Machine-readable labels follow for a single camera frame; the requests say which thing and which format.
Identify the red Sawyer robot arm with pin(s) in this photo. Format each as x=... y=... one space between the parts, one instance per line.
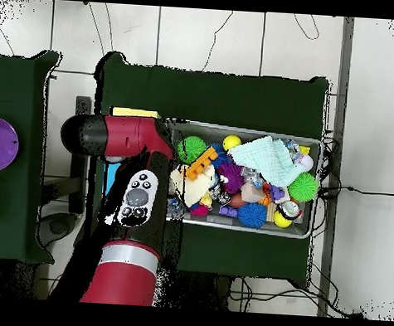
x=129 y=135

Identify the wooden box with three holes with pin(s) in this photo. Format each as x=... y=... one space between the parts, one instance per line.
x=133 y=112

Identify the shallow mesh bin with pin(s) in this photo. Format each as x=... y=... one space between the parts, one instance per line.
x=304 y=227

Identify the orange plastic block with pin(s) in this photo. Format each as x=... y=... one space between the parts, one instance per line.
x=202 y=163

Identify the green spiky rubber ball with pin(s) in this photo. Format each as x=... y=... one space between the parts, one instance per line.
x=191 y=149
x=302 y=187

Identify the cream knitted cloth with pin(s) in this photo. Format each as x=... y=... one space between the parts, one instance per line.
x=195 y=186

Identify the blue furry toy with eyes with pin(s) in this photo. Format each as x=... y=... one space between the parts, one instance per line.
x=221 y=156

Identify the purple spiky rubber ball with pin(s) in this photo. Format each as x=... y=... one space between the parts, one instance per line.
x=231 y=178

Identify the smooth yellow ball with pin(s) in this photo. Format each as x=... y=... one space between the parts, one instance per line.
x=231 y=142

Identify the mint green cloth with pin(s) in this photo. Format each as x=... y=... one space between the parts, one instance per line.
x=267 y=157

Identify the blue spiky rubber ball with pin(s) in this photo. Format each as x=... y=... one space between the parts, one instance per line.
x=252 y=215

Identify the dark green table cloth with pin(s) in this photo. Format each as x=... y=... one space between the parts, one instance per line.
x=237 y=99
x=21 y=208

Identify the crushed silver drink can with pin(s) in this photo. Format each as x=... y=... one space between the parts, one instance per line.
x=290 y=208

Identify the purple plastic plate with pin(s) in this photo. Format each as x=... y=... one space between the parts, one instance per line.
x=0 y=144

